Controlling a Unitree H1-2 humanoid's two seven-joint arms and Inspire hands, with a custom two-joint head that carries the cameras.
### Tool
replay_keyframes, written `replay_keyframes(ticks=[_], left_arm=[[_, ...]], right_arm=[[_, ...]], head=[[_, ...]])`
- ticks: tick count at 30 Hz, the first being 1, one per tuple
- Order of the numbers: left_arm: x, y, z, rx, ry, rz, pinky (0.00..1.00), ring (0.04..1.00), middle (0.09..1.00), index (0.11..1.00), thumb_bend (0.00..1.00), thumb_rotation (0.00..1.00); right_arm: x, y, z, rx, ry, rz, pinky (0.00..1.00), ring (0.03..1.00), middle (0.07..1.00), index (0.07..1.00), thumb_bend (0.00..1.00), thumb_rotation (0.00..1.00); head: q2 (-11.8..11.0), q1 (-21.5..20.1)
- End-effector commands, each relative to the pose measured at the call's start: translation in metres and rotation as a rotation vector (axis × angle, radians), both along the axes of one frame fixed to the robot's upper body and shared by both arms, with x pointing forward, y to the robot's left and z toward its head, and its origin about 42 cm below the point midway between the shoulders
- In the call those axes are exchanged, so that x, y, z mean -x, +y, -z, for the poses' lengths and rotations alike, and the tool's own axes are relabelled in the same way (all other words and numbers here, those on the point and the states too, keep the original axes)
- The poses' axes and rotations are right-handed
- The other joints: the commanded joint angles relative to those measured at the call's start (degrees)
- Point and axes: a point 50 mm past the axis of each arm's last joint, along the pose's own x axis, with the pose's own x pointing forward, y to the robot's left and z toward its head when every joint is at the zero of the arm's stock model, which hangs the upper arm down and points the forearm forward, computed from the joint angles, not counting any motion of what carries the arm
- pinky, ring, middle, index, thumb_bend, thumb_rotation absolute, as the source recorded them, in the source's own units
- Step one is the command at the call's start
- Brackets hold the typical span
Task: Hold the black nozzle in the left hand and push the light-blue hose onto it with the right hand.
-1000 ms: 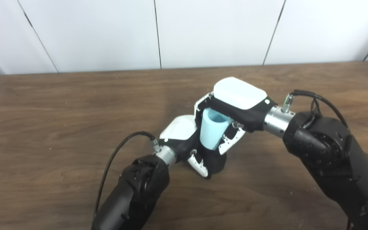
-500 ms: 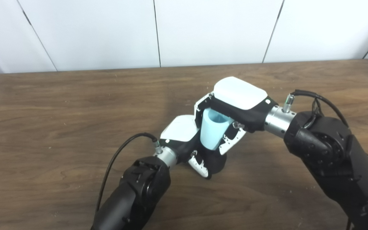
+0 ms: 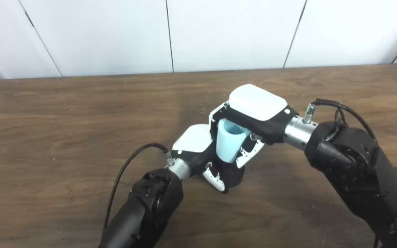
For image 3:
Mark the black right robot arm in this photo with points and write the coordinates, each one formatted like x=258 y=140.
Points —
x=357 y=165

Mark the light blue cylinder cup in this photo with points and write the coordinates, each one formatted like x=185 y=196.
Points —
x=229 y=143

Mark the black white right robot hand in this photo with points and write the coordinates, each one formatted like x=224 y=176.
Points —
x=257 y=103

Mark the black funnel-shaped nozzle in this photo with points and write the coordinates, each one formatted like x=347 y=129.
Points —
x=231 y=175

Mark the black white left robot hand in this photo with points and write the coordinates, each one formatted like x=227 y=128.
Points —
x=193 y=141

